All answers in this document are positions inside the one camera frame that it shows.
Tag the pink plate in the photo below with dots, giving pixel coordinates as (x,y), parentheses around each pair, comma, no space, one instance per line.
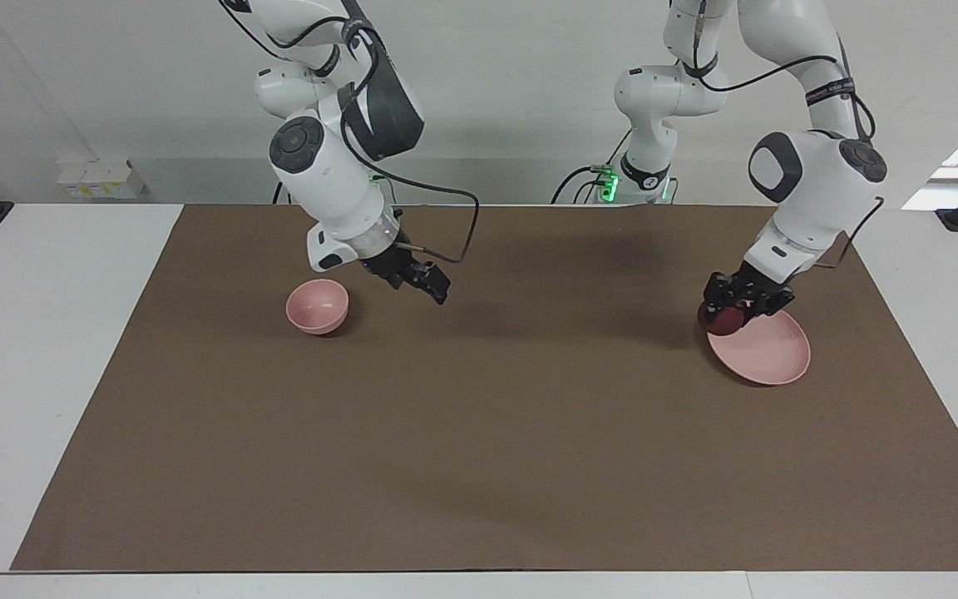
(770,353)

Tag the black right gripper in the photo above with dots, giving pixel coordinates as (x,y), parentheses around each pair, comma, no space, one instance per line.
(387,264)

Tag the brown table mat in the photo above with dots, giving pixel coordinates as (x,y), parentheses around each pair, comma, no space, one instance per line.
(479,416)

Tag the white box yellow label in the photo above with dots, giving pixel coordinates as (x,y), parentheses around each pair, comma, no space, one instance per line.
(113,179)

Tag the small white box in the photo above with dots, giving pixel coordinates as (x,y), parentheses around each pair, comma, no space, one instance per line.
(71,185)

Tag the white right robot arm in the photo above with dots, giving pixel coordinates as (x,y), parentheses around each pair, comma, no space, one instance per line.
(325,175)

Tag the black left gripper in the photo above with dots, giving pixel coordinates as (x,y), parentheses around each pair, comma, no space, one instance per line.
(760,287)

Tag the pink bowl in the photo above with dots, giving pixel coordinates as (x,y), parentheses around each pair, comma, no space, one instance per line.
(318,306)

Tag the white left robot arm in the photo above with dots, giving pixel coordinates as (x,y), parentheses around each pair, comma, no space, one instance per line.
(812,191)

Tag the dark red apple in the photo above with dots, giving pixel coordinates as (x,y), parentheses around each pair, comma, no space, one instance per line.
(723,321)

